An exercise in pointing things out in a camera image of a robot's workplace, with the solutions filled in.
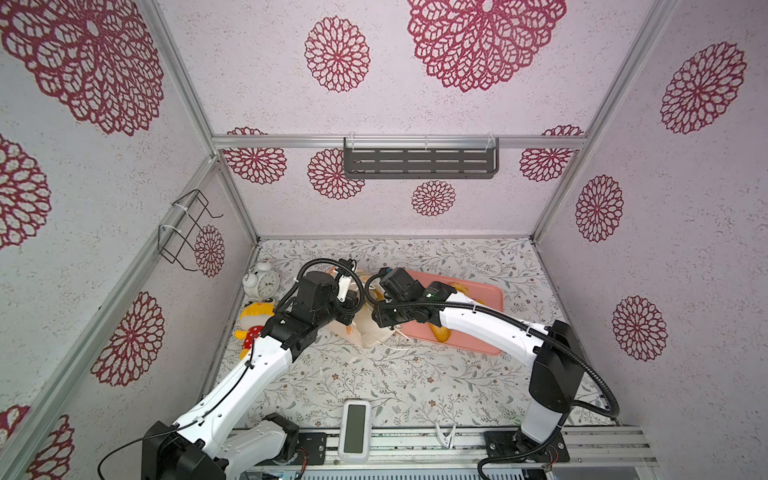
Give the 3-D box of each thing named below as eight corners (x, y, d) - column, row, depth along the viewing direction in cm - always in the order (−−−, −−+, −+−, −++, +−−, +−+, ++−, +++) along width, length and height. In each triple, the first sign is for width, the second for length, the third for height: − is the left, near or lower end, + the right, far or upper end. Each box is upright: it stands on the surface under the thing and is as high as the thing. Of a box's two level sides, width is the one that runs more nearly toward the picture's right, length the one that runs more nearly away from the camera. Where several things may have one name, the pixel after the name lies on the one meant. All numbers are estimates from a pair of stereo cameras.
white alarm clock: (251, 301, 104) (237, 279, 94) (275, 281, 110) (265, 258, 100) (261, 309, 102) (248, 287, 92) (285, 288, 108) (275, 265, 98)
